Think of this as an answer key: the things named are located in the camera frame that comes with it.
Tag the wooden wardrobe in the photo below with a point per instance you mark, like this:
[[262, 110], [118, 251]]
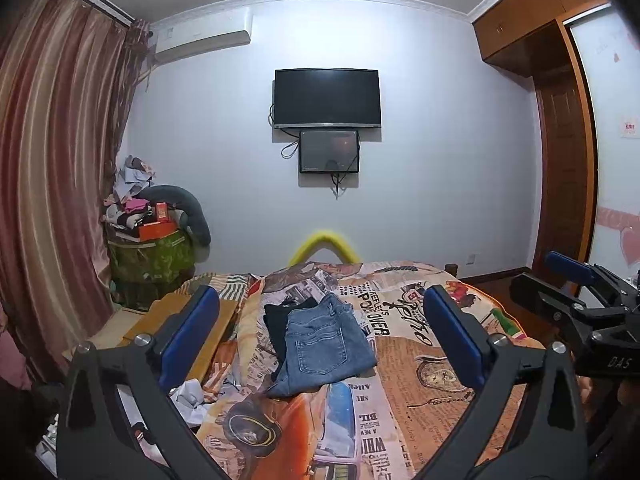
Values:
[[528, 38]]

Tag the striped red curtain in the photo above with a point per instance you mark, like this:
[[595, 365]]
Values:
[[68, 75]]

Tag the yellow curved pillow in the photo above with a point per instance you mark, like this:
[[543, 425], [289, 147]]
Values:
[[324, 239]]

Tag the wall mounted black television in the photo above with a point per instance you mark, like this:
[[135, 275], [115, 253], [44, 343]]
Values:
[[326, 97]]

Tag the white crumpled cloth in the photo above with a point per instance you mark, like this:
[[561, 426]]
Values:
[[189, 400]]

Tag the grey plush cushion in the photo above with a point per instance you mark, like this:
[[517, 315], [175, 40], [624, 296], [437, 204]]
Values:
[[181, 199]]

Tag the newspaper print bed cover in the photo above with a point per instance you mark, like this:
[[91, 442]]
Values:
[[383, 424]]

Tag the blue denim jeans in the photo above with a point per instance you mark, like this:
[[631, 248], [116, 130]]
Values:
[[323, 344]]

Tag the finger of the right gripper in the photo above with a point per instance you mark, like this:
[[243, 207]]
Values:
[[548, 302], [574, 271]]

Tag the orange box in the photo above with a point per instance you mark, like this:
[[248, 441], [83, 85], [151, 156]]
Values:
[[159, 224]]

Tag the dark folded garment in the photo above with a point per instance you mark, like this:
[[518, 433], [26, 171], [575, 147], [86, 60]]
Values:
[[276, 320]]

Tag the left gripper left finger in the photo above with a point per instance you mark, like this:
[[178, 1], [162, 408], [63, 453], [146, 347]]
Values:
[[95, 439]]

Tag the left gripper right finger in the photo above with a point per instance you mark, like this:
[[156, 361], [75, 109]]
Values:
[[547, 439]]

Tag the white air conditioner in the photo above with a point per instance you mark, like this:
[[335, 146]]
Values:
[[207, 33]]

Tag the green storage box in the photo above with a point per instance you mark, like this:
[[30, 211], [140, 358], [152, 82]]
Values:
[[145, 272]]

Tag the small black monitor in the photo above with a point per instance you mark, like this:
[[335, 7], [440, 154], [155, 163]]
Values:
[[325, 151]]

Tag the pile of clutter items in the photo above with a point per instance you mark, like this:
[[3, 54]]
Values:
[[125, 211]]

